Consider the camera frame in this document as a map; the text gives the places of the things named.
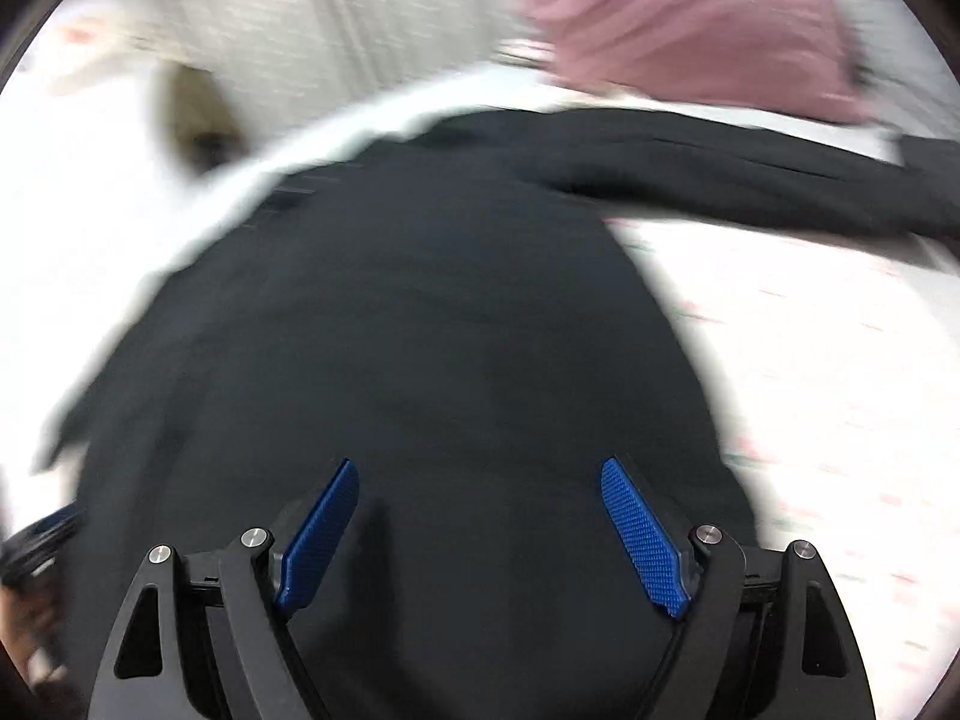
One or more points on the pink pillow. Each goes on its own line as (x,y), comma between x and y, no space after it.
(792,57)

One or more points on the large black garment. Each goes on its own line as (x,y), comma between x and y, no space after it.
(451,314)

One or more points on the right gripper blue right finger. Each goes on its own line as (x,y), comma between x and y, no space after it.
(660,555)

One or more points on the grey quilted blanket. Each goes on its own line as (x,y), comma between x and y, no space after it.
(908,83)

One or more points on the grey patterned curtain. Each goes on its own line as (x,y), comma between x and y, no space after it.
(285,63)

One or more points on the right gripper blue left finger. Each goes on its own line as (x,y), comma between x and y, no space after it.
(307,534)

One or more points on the olive brown hanging bag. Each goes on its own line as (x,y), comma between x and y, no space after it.
(199,123)

